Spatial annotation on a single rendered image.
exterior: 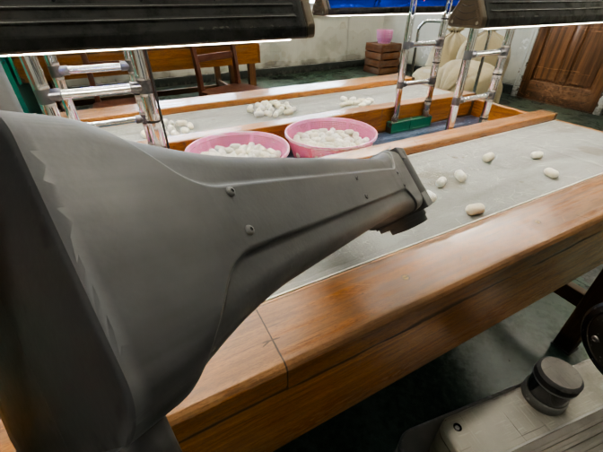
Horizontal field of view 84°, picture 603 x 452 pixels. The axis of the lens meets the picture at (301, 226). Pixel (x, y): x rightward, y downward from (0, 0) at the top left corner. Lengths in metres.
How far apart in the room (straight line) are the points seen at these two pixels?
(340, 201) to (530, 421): 0.68
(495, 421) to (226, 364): 0.52
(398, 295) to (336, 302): 0.08
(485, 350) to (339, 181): 1.37
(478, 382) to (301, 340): 1.05
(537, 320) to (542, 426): 0.95
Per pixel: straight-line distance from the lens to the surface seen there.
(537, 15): 0.93
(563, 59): 5.26
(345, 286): 0.47
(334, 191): 0.15
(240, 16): 0.51
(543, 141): 1.23
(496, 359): 1.49
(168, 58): 3.23
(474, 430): 0.74
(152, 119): 0.70
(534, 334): 1.65
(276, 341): 0.41
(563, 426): 0.81
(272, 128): 1.07
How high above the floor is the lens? 1.09
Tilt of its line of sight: 35 degrees down
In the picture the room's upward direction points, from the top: straight up
